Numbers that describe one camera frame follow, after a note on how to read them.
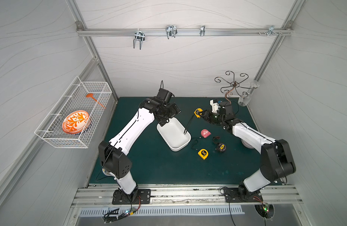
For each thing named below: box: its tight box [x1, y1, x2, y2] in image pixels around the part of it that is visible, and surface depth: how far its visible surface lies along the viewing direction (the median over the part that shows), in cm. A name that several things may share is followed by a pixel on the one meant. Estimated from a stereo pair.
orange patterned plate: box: [62, 110, 90, 134], surface depth 64 cm
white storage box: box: [156, 116, 192, 153], surface depth 97 cm
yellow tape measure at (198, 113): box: [193, 107, 204, 119], surface depth 89 cm
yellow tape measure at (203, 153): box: [197, 148, 209, 161], surface depth 89 cm
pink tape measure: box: [200, 129, 212, 139], surface depth 100 cm
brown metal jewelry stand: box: [214, 70, 258, 105], surface depth 89 cm
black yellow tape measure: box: [217, 143, 227, 153], surface depth 90 cm
